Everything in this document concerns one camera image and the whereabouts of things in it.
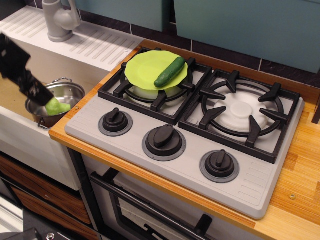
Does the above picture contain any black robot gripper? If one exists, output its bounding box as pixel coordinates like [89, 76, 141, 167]
[0, 33, 54, 106]

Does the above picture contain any light green toy cauliflower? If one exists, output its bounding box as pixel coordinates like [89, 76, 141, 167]
[45, 98, 71, 116]

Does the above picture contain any dark green toy pickle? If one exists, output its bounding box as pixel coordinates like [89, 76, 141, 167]
[153, 57, 185, 88]

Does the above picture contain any small stainless steel pot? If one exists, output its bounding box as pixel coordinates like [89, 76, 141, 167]
[25, 77, 85, 130]

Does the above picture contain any lime green plastic plate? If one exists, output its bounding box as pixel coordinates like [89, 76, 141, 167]
[124, 50, 189, 91]

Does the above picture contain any grey toy faucet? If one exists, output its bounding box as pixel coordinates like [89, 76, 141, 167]
[42, 0, 81, 43]

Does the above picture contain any black left stove knob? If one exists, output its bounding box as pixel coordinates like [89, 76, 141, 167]
[98, 107, 133, 137]

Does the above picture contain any black stove knob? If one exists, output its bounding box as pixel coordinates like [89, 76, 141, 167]
[98, 107, 133, 137]
[199, 149, 240, 184]
[142, 124, 187, 162]

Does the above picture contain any wood grain drawer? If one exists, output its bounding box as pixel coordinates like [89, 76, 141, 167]
[0, 152, 98, 240]

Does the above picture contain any black left burner grate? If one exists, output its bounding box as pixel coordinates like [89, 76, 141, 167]
[98, 57, 213, 125]

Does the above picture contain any black burner grate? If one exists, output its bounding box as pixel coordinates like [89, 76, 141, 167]
[179, 69, 301, 164]
[98, 57, 213, 125]

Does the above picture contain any black middle stove knob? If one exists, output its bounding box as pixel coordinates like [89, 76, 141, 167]
[142, 124, 187, 162]

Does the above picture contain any toy oven door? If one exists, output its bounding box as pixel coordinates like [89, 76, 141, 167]
[83, 157, 258, 240]

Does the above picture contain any grey toy stove top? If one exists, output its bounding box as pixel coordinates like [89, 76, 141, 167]
[64, 59, 306, 221]

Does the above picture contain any black right stove knob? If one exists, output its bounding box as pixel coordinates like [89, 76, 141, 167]
[199, 149, 240, 184]

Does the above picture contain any black right burner grate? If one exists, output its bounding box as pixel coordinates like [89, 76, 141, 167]
[179, 69, 301, 164]

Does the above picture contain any black oven door handle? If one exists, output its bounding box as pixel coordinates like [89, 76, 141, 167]
[90, 172, 212, 240]

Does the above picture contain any teal wall panel left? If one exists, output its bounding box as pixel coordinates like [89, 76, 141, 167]
[75, 0, 171, 32]

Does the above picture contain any teal wall panel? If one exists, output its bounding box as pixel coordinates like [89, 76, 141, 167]
[75, 0, 171, 32]
[174, 0, 320, 74]

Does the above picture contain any teal wall panel right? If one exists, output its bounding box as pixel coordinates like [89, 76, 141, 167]
[174, 0, 320, 74]

